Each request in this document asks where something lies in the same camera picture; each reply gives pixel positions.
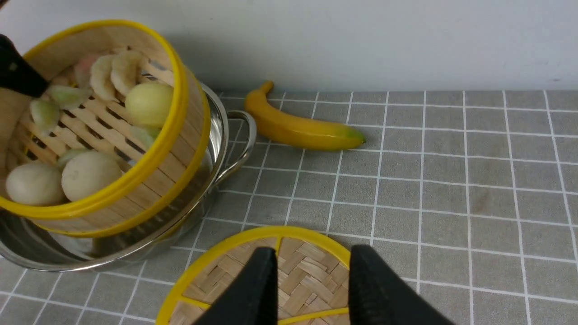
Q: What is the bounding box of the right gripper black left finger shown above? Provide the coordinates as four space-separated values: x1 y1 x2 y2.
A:
195 247 278 325

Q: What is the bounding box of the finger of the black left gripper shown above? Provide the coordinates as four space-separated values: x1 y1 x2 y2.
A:
0 34 49 98

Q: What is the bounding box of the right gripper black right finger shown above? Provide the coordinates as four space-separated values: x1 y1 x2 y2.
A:
348 245 452 325

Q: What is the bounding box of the woven bamboo steamer lid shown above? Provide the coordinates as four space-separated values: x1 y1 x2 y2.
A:
156 226 350 325

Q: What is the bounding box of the bamboo steamer basket yellow rim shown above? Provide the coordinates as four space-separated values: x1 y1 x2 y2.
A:
0 20 211 238

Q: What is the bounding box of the stainless steel pot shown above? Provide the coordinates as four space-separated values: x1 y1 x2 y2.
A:
0 84 256 272

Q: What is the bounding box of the green dumpling right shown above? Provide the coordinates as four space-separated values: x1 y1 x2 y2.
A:
46 85 93 110

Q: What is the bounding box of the pink dumpling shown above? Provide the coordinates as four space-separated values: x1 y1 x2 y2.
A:
74 54 100 88

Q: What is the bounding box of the white dumpling small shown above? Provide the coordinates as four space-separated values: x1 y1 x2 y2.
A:
89 54 117 102

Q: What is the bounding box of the white dumpling upper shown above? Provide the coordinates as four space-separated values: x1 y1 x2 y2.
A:
110 50 145 97

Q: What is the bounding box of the white round bun right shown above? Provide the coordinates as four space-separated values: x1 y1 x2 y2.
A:
6 161 65 206

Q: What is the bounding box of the white round bun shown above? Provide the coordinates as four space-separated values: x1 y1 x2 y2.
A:
61 151 123 201
6 161 65 206

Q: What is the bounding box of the white round bun left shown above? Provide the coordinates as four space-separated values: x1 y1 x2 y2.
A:
61 151 123 201

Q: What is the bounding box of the yellow-green round bun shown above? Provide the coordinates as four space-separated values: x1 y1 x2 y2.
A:
125 83 173 128

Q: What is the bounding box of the grey checked tablecloth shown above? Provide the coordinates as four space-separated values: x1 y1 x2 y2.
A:
1 90 577 325

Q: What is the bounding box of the yellow banana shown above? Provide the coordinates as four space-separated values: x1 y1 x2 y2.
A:
244 81 366 151

